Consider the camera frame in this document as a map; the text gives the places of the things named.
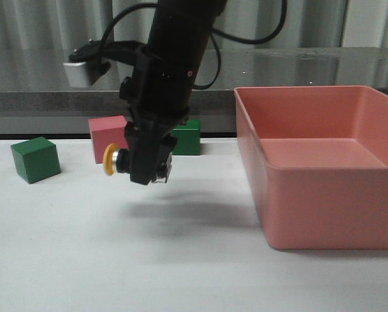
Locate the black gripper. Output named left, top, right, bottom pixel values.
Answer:
left=119, top=45, right=199, bottom=185

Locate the yellow push button switch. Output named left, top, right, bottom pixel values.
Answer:
left=103, top=142, right=172, bottom=185

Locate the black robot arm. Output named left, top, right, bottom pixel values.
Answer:
left=118, top=1, right=226, bottom=185

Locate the right green cube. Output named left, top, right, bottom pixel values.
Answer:
left=171, top=120, right=201, bottom=155

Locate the green cube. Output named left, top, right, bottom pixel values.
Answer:
left=10, top=136, right=61, bottom=184
left=171, top=120, right=201, bottom=155

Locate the pink cube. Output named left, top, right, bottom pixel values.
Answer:
left=88, top=116, right=128, bottom=164

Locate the left green cube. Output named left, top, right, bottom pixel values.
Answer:
left=10, top=136, right=61, bottom=184

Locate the grey stone counter ledge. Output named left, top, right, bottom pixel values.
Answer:
left=0, top=47, right=388, bottom=138

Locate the pink plastic bin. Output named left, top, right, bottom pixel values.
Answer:
left=235, top=86, right=388, bottom=249

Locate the grey curtain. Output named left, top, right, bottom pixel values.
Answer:
left=0, top=0, right=388, bottom=50

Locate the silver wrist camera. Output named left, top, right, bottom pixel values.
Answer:
left=62, top=38, right=112, bottom=88

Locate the black cable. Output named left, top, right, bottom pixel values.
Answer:
left=97, top=0, right=287, bottom=89

